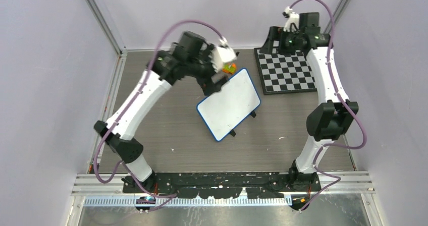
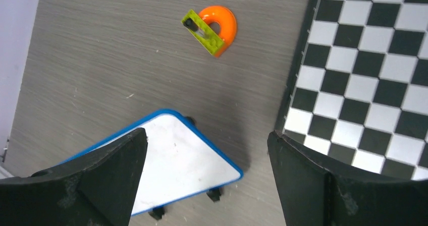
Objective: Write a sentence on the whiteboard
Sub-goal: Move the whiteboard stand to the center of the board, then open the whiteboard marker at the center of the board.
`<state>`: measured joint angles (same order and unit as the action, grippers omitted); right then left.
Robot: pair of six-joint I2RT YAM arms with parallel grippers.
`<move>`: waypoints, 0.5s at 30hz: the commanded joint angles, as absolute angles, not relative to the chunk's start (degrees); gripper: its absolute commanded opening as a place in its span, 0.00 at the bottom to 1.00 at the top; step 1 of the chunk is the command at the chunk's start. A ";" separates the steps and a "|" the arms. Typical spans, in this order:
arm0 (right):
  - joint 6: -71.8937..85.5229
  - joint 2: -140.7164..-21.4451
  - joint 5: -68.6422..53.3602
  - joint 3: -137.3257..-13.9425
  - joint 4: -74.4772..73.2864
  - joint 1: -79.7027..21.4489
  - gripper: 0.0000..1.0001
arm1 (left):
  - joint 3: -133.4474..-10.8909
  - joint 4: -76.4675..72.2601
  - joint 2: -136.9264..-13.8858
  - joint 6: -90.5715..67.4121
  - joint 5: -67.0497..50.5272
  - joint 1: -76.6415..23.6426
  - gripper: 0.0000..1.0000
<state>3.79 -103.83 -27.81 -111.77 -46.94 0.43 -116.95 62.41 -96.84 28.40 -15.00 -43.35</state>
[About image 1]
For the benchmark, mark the black white checkerboard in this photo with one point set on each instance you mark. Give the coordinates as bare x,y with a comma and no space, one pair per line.
280,74

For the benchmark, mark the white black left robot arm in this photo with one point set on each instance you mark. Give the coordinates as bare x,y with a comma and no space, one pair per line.
191,56

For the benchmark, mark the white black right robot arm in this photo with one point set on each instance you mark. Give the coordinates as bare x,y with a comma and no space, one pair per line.
335,111

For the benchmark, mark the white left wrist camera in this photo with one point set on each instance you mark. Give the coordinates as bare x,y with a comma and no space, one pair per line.
222,55

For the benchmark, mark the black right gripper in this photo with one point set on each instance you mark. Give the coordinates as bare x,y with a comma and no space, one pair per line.
276,33

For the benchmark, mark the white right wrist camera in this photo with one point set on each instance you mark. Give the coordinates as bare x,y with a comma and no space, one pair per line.
292,20

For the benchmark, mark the orange green toy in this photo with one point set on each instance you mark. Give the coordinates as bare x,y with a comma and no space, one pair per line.
230,68

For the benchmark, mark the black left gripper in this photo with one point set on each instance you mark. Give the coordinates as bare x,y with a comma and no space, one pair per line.
207,84

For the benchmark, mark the perforated metal strip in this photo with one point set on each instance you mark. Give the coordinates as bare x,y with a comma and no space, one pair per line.
137,201

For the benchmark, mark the blue framed whiteboard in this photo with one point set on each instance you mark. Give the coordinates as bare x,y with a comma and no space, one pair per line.
223,111

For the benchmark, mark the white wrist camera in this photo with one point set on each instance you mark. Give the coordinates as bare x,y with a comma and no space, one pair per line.
222,55
292,20

